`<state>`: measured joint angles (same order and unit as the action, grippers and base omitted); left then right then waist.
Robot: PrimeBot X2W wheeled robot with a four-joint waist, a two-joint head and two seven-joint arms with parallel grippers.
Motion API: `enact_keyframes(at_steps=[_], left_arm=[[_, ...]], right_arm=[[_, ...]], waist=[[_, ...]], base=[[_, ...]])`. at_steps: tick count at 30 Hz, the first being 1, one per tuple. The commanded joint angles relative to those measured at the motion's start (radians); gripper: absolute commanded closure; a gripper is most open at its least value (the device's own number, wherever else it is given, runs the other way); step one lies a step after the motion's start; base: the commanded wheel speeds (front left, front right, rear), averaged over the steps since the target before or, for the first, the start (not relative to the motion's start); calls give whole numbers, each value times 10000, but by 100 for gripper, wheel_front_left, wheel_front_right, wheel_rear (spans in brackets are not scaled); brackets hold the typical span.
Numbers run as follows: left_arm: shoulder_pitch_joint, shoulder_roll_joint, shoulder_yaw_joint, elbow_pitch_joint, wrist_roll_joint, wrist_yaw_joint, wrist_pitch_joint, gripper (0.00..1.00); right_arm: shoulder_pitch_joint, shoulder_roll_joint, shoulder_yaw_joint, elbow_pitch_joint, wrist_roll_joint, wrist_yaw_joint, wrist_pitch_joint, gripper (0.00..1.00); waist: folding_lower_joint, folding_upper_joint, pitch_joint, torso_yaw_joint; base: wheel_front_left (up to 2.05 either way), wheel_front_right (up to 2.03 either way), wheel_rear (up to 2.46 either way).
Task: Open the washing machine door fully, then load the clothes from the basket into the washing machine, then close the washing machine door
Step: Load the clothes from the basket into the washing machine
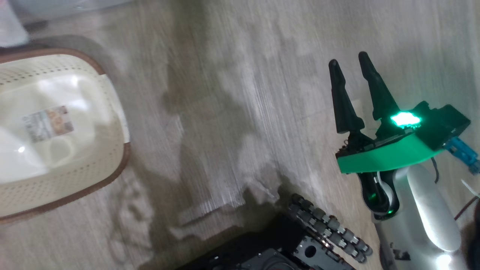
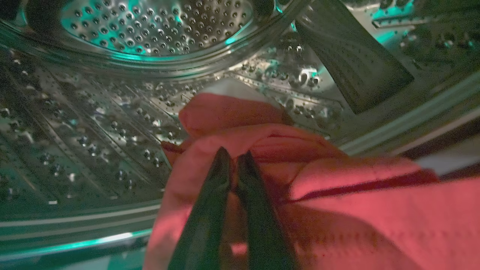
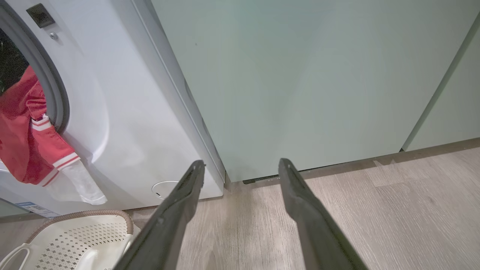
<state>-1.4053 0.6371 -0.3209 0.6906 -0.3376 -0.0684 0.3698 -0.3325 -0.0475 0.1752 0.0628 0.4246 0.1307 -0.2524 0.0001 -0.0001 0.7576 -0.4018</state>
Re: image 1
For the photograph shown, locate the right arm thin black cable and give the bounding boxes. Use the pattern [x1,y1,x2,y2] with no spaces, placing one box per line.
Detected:
[430,157,440,184]

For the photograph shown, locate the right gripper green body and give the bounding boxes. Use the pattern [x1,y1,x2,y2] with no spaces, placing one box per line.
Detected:
[336,112,443,175]

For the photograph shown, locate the roller omni wheel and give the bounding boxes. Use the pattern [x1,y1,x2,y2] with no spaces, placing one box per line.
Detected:
[288,193,374,263]

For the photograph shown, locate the paper label inside basket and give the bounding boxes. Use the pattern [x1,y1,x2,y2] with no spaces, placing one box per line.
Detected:
[22,106,74,143]

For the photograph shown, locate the right blue camera cable plug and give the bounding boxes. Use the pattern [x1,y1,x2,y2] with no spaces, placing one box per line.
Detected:
[442,137,480,174]

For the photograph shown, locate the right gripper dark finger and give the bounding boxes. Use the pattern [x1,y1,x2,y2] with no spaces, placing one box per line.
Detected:
[358,52,400,121]
[328,59,365,134]

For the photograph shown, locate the cream perforated laundry basket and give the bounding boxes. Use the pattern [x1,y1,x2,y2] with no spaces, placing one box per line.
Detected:
[0,48,131,225]

